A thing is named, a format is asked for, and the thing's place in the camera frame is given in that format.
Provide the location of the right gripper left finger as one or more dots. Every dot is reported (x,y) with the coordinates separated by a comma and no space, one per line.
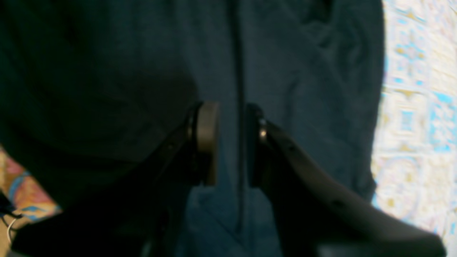
(141,214)

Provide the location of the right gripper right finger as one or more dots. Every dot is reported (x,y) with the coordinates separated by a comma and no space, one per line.
(315,216)

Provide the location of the black t-shirt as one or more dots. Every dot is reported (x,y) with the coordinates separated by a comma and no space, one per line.
(89,88)

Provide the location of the patterned tablecloth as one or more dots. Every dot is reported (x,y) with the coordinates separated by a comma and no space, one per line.
(410,121)

